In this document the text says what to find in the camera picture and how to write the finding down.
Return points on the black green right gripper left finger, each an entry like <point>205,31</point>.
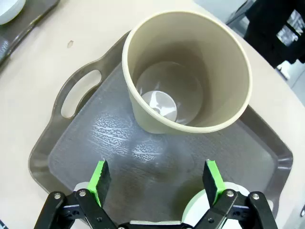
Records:
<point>100,183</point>

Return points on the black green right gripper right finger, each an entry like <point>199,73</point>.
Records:
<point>212,183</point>

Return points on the light green bowl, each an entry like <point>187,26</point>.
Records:
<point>197,207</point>

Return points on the tan brown plastic cup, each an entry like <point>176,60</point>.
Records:
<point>214,71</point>

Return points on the white bowl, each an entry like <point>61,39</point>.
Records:
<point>8,9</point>

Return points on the person in black shirt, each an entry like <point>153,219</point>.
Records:
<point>267,28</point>

